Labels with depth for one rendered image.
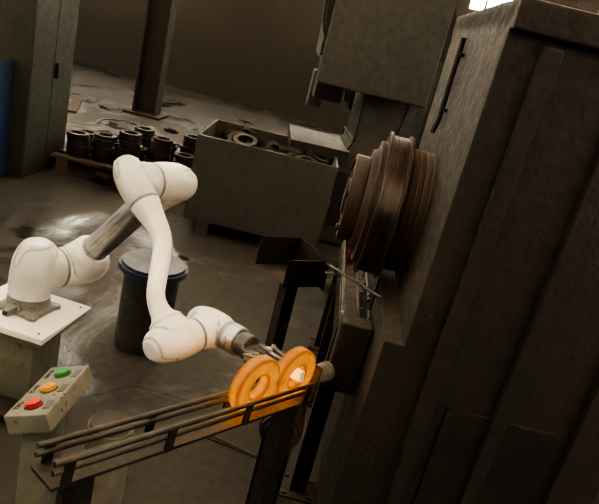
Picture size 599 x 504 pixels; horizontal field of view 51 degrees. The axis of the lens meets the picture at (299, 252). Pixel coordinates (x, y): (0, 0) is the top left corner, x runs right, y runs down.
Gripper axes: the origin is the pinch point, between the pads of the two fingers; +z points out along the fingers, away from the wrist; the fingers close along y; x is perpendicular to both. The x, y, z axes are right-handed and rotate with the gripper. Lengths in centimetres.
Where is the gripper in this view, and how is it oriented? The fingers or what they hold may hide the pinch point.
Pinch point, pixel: (292, 372)
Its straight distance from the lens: 173.9
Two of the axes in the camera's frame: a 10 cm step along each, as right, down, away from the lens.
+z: 7.5, 3.1, -5.8
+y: -6.4, 1.1, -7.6
